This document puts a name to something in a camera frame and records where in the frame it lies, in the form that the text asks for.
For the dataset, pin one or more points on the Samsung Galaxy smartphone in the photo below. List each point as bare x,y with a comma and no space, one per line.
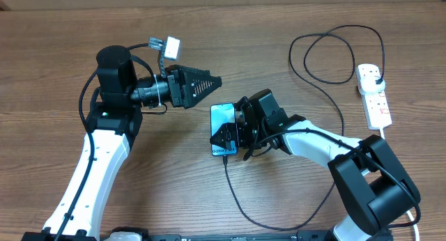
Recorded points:
220,114

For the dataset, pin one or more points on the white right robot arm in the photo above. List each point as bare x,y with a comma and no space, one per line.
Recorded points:
377,192

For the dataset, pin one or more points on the white power strip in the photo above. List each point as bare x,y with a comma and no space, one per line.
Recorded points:
375,105

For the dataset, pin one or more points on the white charger adapter plug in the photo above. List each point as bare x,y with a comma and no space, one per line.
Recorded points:
367,84

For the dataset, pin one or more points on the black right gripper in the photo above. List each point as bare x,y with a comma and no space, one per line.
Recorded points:
240,129

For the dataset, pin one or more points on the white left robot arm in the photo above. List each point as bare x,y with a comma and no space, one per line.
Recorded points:
112,125

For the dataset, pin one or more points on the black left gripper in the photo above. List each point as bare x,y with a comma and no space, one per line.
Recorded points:
179,78

